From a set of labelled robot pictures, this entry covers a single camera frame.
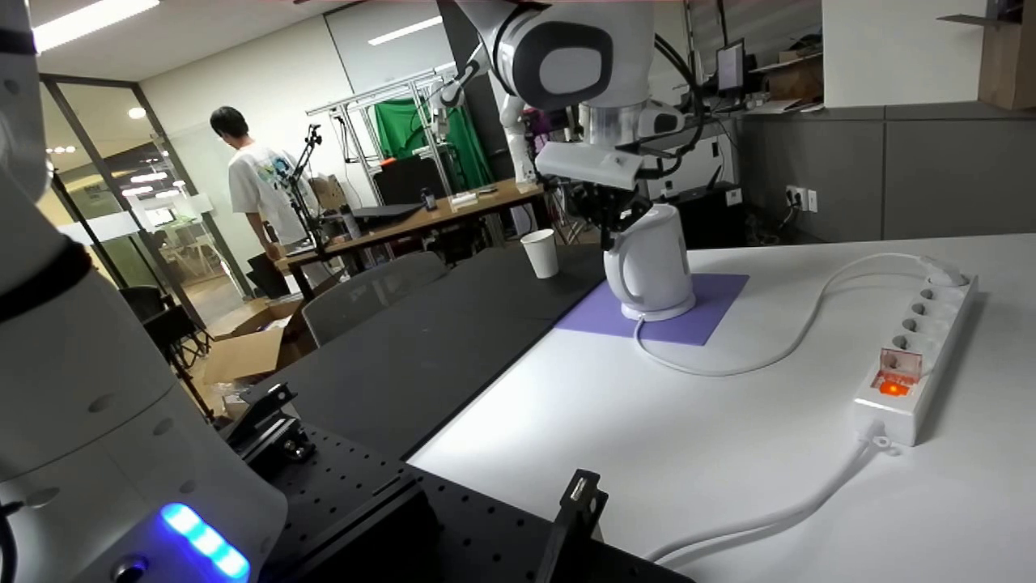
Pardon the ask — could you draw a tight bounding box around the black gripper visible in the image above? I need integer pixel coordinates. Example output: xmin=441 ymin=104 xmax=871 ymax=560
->
xmin=559 ymin=174 xmax=654 ymax=244

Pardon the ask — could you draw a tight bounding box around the white electric kettle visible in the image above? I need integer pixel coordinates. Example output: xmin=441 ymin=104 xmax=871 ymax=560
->
xmin=598 ymin=201 xmax=700 ymax=325

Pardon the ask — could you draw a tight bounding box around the white paper cup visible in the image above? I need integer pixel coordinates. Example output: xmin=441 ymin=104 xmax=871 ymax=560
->
xmin=518 ymin=227 xmax=563 ymax=282

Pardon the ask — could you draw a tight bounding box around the purple square mat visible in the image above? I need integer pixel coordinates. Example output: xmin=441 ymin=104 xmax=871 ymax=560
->
xmin=555 ymin=268 xmax=756 ymax=351

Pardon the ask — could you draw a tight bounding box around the wooden desk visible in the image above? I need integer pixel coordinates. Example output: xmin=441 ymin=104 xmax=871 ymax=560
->
xmin=272 ymin=174 xmax=552 ymax=297

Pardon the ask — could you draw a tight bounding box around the black computer monitor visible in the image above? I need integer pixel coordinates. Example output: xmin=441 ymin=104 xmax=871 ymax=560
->
xmin=714 ymin=38 xmax=750 ymax=97

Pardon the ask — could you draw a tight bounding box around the green cloth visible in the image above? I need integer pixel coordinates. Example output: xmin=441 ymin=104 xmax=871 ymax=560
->
xmin=370 ymin=95 xmax=497 ymax=193

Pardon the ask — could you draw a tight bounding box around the grey office chair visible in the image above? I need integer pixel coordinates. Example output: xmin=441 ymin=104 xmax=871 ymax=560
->
xmin=299 ymin=250 xmax=455 ymax=351

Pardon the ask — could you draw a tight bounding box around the person in white shirt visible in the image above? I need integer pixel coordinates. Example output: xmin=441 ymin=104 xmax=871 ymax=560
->
xmin=209 ymin=104 xmax=316 ymax=297

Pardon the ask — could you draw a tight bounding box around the white power strip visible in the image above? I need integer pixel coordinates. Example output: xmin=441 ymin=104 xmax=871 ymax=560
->
xmin=853 ymin=268 xmax=982 ymax=451

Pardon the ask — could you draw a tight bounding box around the black perforated breadboard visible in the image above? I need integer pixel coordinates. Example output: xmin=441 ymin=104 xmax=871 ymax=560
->
xmin=220 ymin=416 xmax=693 ymax=583

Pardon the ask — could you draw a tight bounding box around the open cardboard box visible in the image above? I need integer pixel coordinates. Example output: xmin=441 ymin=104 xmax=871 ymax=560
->
xmin=191 ymin=294 xmax=316 ymax=420

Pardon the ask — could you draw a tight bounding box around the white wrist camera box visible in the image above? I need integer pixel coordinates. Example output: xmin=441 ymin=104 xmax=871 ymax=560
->
xmin=536 ymin=139 xmax=651 ymax=198

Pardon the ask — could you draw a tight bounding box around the white kettle cable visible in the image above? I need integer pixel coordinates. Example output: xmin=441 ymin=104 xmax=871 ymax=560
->
xmin=633 ymin=250 xmax=968 ymax=382

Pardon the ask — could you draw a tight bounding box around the grey partition wall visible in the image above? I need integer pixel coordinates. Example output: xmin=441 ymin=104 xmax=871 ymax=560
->
xmin=733 ymin=99 xmax=1036 ymax=246

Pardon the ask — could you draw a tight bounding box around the black camera tripod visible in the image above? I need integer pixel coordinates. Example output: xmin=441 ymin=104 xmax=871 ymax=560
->
xmin=281 ymin=119 xmax=341 ymax=254

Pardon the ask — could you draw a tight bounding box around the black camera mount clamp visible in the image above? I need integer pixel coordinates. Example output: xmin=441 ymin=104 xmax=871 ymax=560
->
xmin=532 ymin=465 xmax=612 ymax=583

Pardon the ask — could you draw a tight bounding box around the white power strip cable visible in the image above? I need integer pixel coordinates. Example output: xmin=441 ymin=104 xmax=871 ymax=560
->
xmin=643 ymin=420 xmax=900 ymax=569

